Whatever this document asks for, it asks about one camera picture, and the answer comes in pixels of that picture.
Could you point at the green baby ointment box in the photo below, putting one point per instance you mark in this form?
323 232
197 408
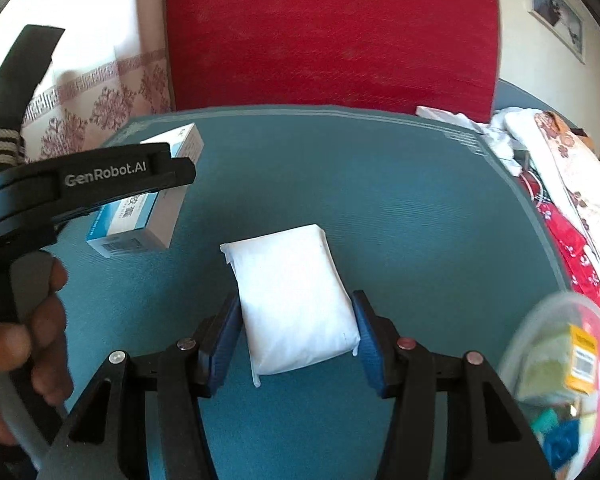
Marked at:
559 369

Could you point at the framed wall picture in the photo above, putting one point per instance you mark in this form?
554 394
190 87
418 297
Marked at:
564 22

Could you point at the blue white medicine box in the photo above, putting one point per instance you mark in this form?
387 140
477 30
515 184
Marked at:
143 223

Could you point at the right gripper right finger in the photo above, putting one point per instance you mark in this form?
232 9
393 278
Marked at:
487 436

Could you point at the teal dental floss box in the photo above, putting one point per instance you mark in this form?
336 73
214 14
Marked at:
545 422

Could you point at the clear plastic bowl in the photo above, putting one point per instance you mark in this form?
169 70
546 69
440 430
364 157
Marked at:
551 316

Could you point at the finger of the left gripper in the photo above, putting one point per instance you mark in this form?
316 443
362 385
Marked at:
88 184
125 153

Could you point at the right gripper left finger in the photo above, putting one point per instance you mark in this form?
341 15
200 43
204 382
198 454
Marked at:
104 435

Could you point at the red bed sheet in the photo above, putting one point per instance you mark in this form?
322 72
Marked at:
577 257

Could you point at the red upholstered headboard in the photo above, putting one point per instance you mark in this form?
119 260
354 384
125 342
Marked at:
390 55

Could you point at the left hand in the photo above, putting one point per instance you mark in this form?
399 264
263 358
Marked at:
43 338

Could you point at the floral quilt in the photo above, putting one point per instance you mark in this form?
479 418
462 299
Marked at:
569 170

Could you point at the patterned curtain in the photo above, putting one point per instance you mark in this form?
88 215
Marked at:
108 67

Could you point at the blue toy brick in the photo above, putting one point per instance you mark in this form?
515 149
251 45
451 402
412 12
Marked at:
562 443

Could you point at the white sachet packet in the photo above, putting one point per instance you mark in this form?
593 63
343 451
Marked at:
296 310

